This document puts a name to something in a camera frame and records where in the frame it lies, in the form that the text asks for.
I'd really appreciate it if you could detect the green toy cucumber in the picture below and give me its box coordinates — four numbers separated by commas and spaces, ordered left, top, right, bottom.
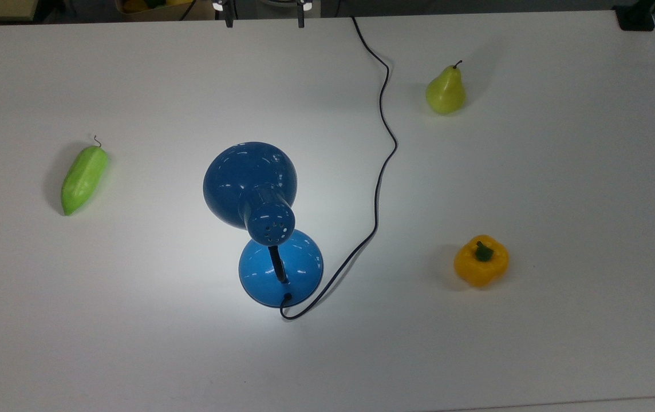
61, 135, 109, 216

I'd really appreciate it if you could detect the green toy pear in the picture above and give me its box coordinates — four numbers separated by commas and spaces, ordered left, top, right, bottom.
425, 60, 467, 115

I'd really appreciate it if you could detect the blue desk lamp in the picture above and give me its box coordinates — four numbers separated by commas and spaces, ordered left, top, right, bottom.
203, 141, 324, 308

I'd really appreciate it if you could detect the yellow toy bell pepper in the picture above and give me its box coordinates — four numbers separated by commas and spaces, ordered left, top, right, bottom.
453, 235, 510, 288

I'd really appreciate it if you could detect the black lamp power cable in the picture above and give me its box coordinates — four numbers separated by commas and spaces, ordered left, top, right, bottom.
280, 16, 398, 320

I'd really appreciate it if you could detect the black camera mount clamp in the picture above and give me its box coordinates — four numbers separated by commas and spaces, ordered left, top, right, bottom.
613, 0, 655, 32

